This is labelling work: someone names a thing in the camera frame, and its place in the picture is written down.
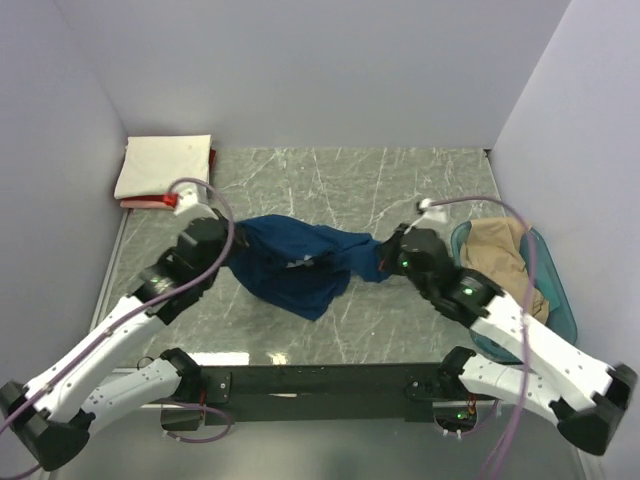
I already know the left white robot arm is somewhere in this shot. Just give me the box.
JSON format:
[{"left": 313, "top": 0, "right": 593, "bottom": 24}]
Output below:
[{"left": 1, "top": 210, "right": 236, "bottom": 472}]

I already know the wrist white camera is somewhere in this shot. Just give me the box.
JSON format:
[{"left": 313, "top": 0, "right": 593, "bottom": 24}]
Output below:
[
  {"left": 162, "top": 182, "right": 211, "bottom": 219},
  {"left": 406, "top": 198, "right": 449, "bottom": 232}
]

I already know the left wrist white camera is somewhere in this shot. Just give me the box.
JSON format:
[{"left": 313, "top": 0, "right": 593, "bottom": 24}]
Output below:
[{"left": 162, "top": 182, "right": 211, "bottom": 219}]

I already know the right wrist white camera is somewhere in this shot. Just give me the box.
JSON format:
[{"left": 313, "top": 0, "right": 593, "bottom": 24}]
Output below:
[{"left": 406, "top": 198, "right": 449, "bottom": 232}]

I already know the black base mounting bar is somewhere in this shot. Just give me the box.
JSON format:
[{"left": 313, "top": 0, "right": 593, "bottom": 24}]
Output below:
[{"left": 187, "top": 363, "right": 472, "bottom": 423}]

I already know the folded pink t shirt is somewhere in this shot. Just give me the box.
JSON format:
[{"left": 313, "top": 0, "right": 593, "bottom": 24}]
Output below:
[{"left": 120, "top": 195, "right": 172, "bottom": 210}]

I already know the tan t shirt in bin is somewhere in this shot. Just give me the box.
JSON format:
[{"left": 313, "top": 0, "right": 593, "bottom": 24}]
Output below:
[{"left": 451, "top": 217, "right": 530, "bottom": 301}]

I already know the folded cream t shirt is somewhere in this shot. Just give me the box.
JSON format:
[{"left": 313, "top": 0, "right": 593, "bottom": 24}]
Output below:
[{"left": 114, "top": 135, "right": 212, "bottom": 200}]

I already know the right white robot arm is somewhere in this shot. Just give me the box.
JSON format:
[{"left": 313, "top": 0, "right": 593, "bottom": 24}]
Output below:
[{"left": 376, "top": 224, "right": 638, "bottom": 456}]

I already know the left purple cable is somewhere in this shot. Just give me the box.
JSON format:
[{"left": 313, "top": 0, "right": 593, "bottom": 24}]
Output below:
[{"left": 0, "top": 177, "right": 236, "bottom": 469}]

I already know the folded dark red t shirt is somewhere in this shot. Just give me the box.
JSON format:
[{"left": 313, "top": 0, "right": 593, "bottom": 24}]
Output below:
[{"left": 208, "top": 148, "right": 217, "bottom": 177}]

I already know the purple cable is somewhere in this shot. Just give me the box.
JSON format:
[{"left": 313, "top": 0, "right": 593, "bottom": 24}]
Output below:
[
  {"left": 429, "top": 196, "right": 534, "bottom": 480},
  {"left": 0, "top": 177, "right": 236, "bottom": 469}
]

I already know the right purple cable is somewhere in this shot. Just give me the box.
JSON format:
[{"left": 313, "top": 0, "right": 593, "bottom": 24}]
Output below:
[{"left": 429, "top": 196, "right": 534, "bottom": 480}]

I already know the teal plastic bin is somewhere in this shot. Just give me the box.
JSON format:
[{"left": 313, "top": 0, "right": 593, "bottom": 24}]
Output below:
[{"left": 450, "top": 221, "right": 578, "bottom": 365}]

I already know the blue printed t shirt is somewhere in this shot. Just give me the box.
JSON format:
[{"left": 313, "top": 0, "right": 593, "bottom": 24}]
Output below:
[{"left": 227, "top": 215, "right": 391, "bottom": 321}]

